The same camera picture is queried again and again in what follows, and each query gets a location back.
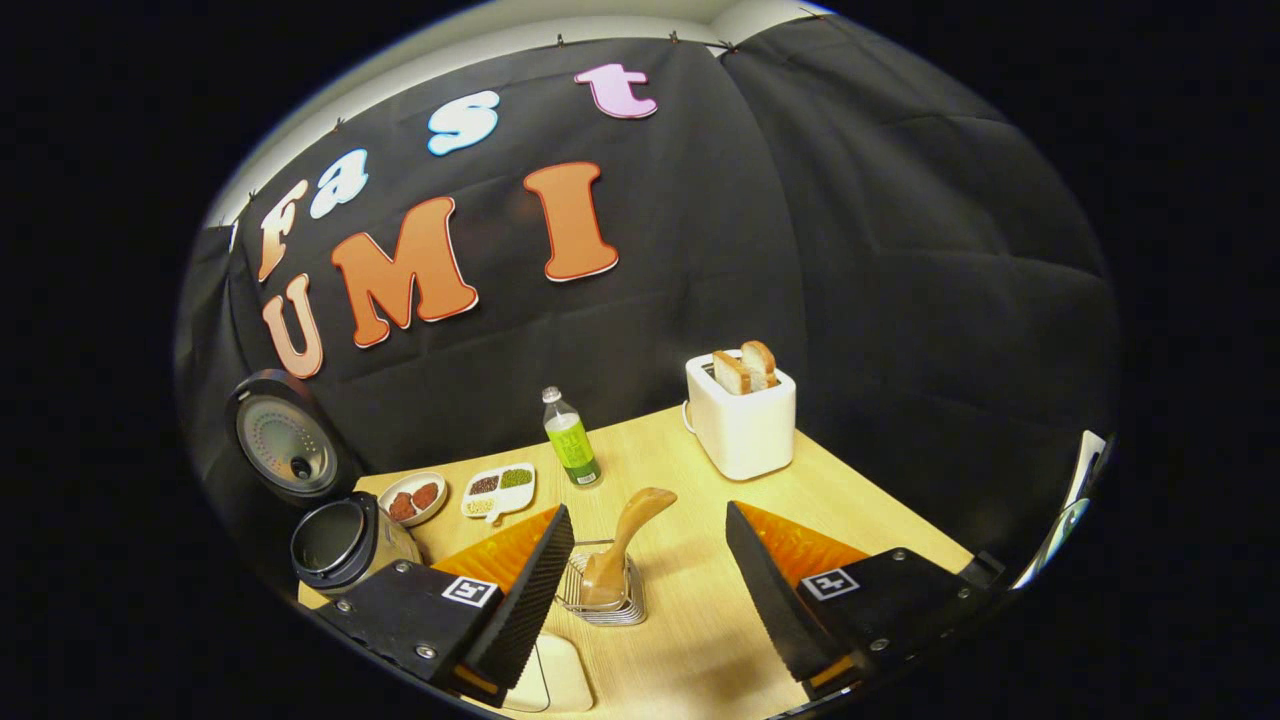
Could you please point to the green drink bottle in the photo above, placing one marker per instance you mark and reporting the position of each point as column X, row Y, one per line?
column 572, row 445

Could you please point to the wooden spoon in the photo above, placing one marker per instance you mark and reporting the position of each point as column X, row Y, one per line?
column 630, row 520

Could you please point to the white square dish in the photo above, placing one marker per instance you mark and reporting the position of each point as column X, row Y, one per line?
column 565, row 675

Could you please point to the white curved object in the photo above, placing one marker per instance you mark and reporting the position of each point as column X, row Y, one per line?
column 1085, row 460

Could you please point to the black backdrop cloth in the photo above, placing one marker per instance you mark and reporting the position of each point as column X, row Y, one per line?
column 700, row 300

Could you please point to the white divided grain dish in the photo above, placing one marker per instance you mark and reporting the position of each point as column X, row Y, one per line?
column 500, row 500

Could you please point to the black rice cooker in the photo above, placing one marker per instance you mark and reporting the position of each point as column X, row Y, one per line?
column 285, row 440

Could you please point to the white toaster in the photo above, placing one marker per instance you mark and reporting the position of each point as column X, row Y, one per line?
column 740, row 430

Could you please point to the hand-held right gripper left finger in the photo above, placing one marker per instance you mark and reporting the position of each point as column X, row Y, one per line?
column 520, row 600

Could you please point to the red-brown food piece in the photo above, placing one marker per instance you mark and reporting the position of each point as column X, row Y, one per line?
column 425, row 494
column 402, row 507

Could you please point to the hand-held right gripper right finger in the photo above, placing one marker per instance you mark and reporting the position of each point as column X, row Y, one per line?
column 775, row 590

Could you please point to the small white bowl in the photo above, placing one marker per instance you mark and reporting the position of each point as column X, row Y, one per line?
column 385, row 492

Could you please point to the toast bread slice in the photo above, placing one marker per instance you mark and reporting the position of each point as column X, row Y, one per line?
column 730, row 373
column 760, row 362

